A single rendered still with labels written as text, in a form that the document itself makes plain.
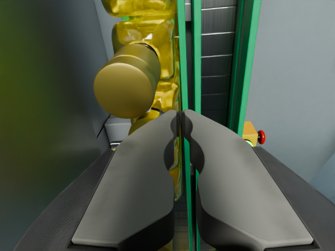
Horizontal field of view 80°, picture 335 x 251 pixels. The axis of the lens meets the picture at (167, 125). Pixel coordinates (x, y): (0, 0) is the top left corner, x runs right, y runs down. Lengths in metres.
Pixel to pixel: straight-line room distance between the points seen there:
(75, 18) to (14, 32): 0.20
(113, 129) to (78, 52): 0.18
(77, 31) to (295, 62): 0.49
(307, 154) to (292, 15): 0.43
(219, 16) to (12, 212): 0.38
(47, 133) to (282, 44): 0.51
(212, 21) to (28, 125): 0.31
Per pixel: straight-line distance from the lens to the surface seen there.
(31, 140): 0.25
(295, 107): 0.66
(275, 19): 0.56
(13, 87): 0.23
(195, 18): 0.30
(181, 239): 0.81
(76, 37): 0.42
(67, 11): 0.42
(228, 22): 0.39
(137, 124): 0.17
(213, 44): 0.39
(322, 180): 2.22
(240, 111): 0.35
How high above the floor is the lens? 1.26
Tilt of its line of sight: 58 degrees down
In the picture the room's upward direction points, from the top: 175 degrees counter-clockwise
